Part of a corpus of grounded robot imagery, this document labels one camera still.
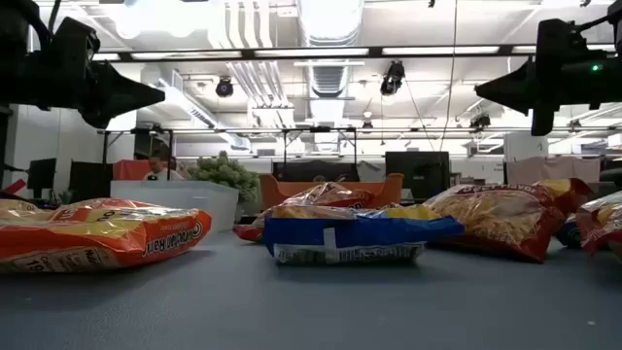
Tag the blue Maruchan ramen pack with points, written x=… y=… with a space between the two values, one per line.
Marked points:
x=364 y=238
x=568 y=233

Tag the orange plastic bin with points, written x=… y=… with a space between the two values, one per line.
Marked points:
x=274 y=189

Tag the orange partition cloth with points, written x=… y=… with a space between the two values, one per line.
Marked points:
x=128 y=170

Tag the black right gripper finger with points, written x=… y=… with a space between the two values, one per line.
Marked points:
x=515 y=90

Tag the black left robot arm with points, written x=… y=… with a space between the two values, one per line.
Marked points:
x=14 y=78

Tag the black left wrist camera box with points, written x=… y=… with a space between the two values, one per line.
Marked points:
x=75 y=39

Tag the corrugated silver ventilation duct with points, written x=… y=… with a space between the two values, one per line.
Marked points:
x=330 y=29

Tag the red Maruchan ramen pack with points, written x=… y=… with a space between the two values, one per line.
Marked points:
x=602 y=223
x=330 y=194

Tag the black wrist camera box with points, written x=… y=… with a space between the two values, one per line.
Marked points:
x=559 y=41
x=75 y=39

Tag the person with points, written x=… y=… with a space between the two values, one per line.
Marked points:
x=158 y=167

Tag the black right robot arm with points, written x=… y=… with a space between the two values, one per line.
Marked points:
x=616 y=82

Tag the black ceiling spotlight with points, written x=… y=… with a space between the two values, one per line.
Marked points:
x=391 y=80
x=224 y=88
x=480 y=121

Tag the snack packets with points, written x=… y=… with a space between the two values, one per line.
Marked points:
x=495 y=223

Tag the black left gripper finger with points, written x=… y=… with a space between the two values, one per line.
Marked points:
x=126 y=94

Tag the artificial green plant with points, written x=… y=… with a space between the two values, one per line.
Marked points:
x=223 y=172

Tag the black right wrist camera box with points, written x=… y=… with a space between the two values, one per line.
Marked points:
x=559 y=41

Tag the translucent clear plastic bin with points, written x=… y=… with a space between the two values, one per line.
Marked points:
x=194 y=194

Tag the black metal rack frame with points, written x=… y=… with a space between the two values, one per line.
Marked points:
x=321 y=129

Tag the beige hanging cloth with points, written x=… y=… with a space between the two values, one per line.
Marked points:
x=554 y=170

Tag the small black monitor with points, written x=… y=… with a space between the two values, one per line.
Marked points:
x=41 y=172

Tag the black overhead frame bar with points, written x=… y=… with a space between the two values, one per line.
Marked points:
x=248 y=53

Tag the large black monitor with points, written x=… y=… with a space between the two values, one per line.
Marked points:
x=418 y=172

